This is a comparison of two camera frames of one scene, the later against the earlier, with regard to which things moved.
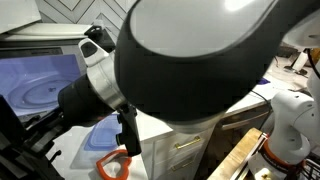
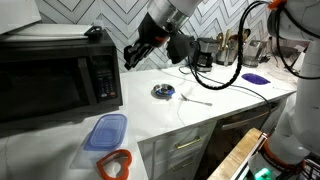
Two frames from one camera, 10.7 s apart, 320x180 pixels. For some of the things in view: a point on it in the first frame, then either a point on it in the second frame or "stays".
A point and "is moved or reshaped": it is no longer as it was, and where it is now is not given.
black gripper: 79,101 to 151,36
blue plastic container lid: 103,135 stays
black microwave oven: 36,65 is moved or reshaped
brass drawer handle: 196,139 stays
